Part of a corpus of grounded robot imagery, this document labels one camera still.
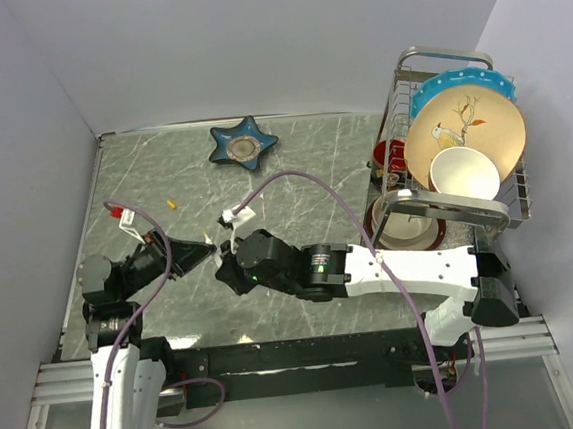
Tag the metal dish rack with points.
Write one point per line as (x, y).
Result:
(486, 220)

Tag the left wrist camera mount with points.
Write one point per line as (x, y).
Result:
(126, 221)

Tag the blue dotted plate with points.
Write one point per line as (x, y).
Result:
(486, 78)

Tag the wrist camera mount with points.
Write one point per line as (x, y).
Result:
(240, 225)
(126, 221)

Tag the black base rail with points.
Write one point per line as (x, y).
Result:
(298, 366)

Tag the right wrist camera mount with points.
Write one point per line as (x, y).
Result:
(240, 225)

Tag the white bowl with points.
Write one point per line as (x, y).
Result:
(466, 172)

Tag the tan bird plate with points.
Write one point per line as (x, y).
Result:
(469, 116)

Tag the blue star-shaped dish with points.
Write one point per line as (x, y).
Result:
(242, 144)

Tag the red rimmed bowl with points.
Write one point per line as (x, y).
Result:
(411, 232)

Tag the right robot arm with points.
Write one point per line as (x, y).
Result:
(476, 288)

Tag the red cup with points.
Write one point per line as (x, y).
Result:
(388, 157)

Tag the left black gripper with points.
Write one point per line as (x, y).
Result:
(187, 253)

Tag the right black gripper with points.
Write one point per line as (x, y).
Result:
(230, 271)

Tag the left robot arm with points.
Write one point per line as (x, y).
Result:
(129, 370)

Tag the white marker yellow tip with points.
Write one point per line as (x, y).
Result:
(207, 239)

